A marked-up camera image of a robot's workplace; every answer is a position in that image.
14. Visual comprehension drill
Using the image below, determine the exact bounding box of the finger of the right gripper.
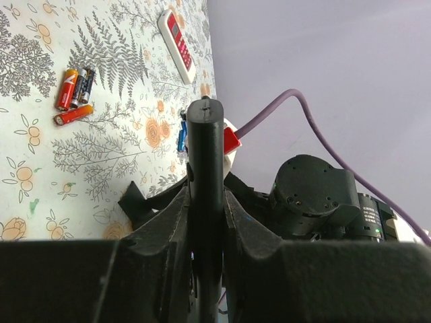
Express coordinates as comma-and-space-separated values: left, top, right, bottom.
118, 177, 187, 231

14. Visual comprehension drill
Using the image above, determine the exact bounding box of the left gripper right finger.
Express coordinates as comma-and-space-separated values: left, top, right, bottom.
224, 192, 430, 322

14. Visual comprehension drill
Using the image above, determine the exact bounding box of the black remote with buttons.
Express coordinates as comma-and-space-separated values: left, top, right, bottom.
187, 96, 224, 322

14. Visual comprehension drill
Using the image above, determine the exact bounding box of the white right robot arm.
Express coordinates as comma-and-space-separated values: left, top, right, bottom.
119, 150, 429, 248

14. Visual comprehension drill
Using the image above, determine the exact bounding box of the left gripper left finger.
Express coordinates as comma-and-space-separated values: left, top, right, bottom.
1, 188, 191, 322

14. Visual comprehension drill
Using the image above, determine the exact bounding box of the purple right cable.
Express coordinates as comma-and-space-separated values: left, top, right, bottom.
235, 88, 431, 246

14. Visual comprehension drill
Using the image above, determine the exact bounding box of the floral table mat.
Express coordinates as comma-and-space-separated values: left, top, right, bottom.
1, 1, 216, 242

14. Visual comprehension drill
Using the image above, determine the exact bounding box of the blue battery beside remote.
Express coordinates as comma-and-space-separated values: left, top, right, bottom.
177, 120, 188, 152

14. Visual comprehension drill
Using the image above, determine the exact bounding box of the red white remote control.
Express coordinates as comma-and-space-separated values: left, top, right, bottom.
158, 9, 196, 85

